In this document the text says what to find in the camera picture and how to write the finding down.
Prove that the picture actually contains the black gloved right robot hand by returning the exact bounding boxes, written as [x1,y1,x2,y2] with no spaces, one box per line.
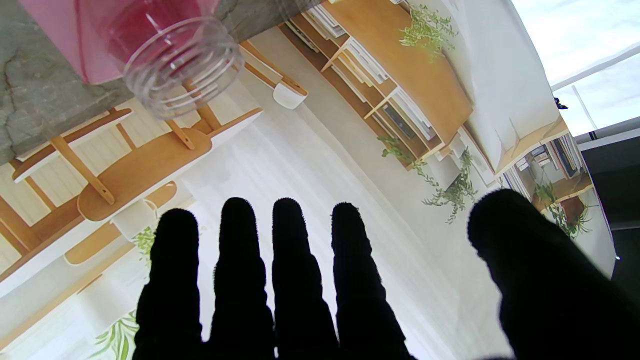
[132,189,640,360]

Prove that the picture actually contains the square pink jar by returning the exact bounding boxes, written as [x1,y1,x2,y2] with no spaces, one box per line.
[17,0,246,121]

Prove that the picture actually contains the trailing ivy plant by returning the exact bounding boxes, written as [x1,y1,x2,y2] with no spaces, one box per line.
[377,135,431,176]

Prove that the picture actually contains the large plant white pot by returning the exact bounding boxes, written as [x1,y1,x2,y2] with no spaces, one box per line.
[422,150,478,223]

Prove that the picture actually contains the spiky leaf potted plant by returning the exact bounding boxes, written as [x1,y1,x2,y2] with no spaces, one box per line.
[90,310,139,360]

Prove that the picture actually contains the small potted herb plant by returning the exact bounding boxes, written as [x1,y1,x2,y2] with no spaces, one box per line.
[111,199,158,262]

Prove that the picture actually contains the wooden dining table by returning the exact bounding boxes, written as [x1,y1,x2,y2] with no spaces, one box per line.
[77,107,263,223]

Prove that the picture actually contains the wooden chair white seat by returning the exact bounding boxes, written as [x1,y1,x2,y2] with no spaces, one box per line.
[240,40,308,110]

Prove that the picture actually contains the wooden bookshelf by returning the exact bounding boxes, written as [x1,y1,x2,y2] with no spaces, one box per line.
[280,0,473,168]

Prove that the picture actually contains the trailing plant brown pot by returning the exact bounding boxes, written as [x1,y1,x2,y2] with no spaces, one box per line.
[532,182,592,239]

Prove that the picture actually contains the slanted wooden chair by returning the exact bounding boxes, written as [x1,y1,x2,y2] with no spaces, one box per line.
[0,107,133,256]

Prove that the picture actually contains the leafy floor plant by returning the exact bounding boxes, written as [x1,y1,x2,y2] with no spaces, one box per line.
[400,5,458,63]

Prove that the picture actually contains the wooden wall shelf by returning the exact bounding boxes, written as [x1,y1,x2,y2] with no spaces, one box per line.
[495,117,596,201]

